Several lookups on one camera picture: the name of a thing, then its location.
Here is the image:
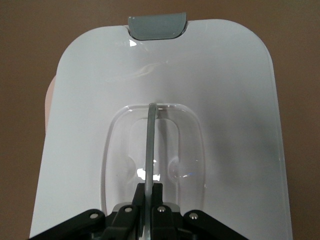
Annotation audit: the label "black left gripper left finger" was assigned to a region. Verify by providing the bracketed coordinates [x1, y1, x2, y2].
[28, 183, 151, 240]

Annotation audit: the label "white box lid grey clips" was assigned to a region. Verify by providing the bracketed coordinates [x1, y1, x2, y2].
[29, 11, 293, 240]

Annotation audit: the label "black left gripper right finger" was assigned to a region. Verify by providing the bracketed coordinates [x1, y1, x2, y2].
[149, 183, 251, 240]

